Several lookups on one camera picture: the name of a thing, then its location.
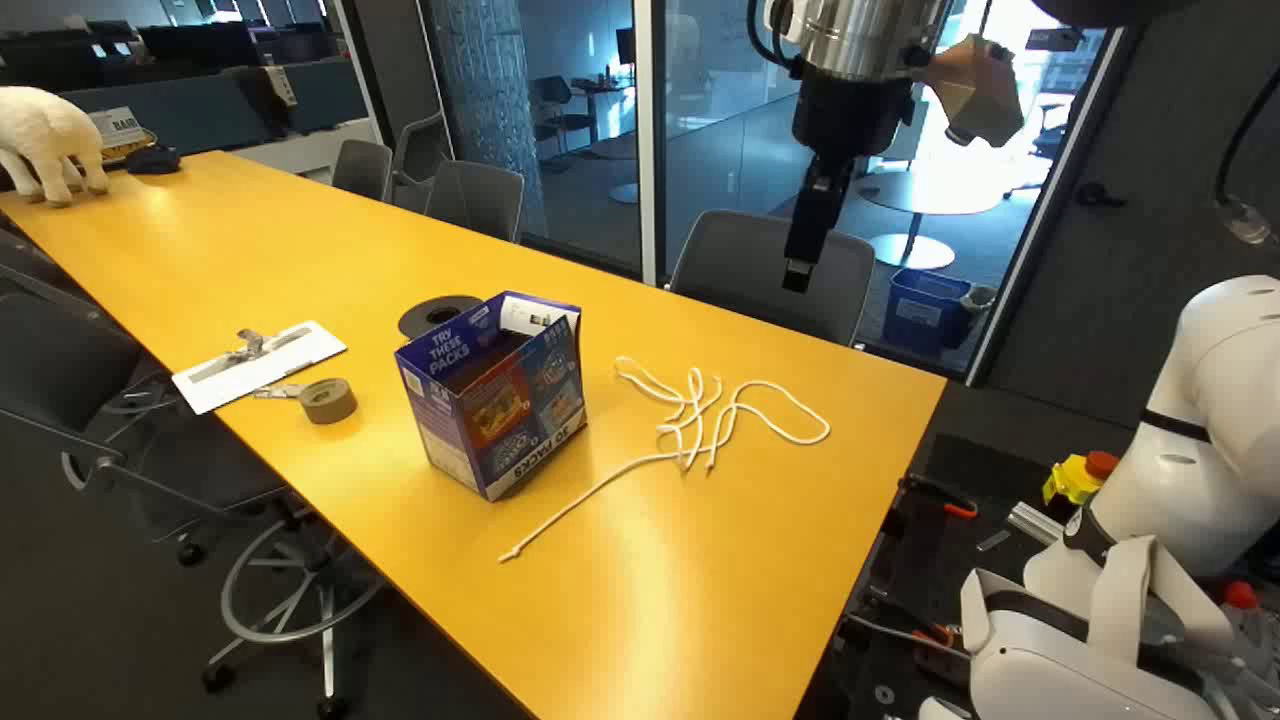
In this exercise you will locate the small metal clip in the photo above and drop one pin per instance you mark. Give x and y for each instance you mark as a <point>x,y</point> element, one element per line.
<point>250,347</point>

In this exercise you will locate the small black object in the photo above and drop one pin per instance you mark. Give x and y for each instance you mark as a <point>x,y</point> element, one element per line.
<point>155,160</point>

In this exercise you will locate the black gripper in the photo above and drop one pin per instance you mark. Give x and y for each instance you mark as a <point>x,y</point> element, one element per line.
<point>853,120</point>

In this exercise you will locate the dark teal desk partition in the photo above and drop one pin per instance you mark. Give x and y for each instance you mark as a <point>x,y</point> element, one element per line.
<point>202,112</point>

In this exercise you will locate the blue recycling bin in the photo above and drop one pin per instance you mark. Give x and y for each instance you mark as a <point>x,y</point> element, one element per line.
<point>926,314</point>

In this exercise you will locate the clear bottle with red cap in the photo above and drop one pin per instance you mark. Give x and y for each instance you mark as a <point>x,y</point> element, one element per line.
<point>1241,598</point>

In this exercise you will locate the blue cardboard box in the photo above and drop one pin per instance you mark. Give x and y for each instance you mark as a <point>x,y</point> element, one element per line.
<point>495,412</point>

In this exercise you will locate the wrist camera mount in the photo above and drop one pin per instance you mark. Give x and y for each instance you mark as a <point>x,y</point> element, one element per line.
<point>982,85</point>

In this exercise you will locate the grey office chair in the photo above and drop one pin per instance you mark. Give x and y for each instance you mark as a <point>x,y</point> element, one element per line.
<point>480,201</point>
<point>742,265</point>
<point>426,145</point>
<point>64,374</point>
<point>360,170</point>

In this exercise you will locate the white table sign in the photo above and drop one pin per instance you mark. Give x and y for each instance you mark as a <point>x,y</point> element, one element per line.
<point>122,130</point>

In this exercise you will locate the yellow red emergency stop button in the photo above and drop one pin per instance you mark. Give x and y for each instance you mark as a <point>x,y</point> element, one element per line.
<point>1074,482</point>

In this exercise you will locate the grey tape roll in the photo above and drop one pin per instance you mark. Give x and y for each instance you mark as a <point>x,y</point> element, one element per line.
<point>333,412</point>

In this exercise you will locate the white paper sheet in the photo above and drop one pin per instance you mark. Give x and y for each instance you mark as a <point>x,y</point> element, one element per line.
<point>285,354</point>

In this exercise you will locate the black tape roll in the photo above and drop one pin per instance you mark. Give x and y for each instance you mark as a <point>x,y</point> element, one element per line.
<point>426,321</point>

